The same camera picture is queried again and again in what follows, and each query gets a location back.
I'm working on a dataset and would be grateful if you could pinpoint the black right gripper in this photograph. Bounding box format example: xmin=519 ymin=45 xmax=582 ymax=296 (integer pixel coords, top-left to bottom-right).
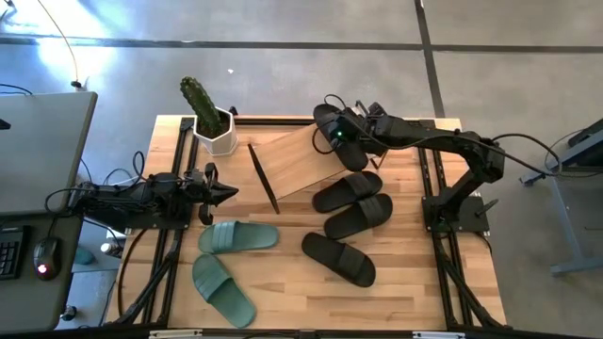
xmin=328 ymin=101 xmax=392 ymax=159

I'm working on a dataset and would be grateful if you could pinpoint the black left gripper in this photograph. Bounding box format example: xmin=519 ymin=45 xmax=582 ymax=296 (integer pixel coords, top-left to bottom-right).
xmin=183 ymin=162 xmax=239 ymax=227

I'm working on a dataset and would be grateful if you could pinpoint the black rubber slide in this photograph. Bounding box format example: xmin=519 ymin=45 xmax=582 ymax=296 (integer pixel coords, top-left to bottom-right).
xmin=311 ymin=170 xmax=383 ymax=214
xmin=301 ymin=232 xmax=377 ymax=288
xmin=312 ymin=103 xmax=370 ymax=173
xmin=323 ymin=192 xmax=394 ymax=240

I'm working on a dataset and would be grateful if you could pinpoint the green rubber slide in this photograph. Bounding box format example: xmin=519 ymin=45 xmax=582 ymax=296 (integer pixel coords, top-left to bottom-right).
xmin=191 ymin=252 xmax=258 ymax=330
xmin=197 ymin=219 xmax=280 ymax=255

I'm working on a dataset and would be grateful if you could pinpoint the green cactus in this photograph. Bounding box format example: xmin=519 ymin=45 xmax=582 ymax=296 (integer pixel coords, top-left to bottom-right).
xmin=179 ymin=75 xmax=227 ymax=138

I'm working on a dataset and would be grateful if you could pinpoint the small white-capped bottle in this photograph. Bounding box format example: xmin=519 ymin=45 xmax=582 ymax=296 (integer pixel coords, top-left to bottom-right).
xmin=100 ymin=240 xmax=124 ymax=259

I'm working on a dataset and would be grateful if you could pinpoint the silver aluminium extrusion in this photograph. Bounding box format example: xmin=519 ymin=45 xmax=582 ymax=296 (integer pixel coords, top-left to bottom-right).
xmin=412 ymin=331 xmax=466 ymax=339
xmin=149 ymin=329 xmax=204 ymax=339

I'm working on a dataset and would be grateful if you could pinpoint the teal round object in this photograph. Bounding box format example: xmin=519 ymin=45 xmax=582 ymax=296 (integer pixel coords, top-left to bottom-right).
xmin=73 ymin=244 xmax=98 ymax=266

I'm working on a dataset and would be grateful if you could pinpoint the grey monitor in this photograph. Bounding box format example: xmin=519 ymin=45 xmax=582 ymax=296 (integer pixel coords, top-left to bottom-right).
xmin=0 ymin=91 xmax=99 ymax=216

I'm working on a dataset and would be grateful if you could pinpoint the black computer mouse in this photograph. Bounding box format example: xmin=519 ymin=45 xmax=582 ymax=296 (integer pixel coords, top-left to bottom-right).
xmin=32 ymin=236 xmax=62 ymax=283

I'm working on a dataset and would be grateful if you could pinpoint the black keyboard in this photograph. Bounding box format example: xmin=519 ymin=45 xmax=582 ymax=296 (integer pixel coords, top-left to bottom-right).
xmin=0 ymin=225 xmax=27 ymax=282

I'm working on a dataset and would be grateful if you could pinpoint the dark grey desk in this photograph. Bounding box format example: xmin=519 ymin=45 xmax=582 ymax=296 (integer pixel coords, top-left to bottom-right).
xmin=0 ymin=209 xmax=87 ymax=333

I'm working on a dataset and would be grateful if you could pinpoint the grey metal stand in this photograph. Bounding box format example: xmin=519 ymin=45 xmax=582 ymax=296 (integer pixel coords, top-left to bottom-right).
xmin=520 ymin=117 xmax=603 ymax=279

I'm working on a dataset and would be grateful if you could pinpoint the wooden shelf with black frame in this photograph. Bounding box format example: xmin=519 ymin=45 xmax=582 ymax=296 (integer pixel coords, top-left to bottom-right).
xmin=247 ymin=120 xmax=392 ymax=216

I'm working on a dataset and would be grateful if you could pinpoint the black aluminium table frame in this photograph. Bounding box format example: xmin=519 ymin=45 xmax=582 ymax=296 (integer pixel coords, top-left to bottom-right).
xmin=106 ymin=115 xmax=508 ymax=331

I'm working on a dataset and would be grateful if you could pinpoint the thin floor cable with plug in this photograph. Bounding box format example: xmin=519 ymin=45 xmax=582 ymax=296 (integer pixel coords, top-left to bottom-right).
xmin=36 ymin=0 xmax=84 ymax=91

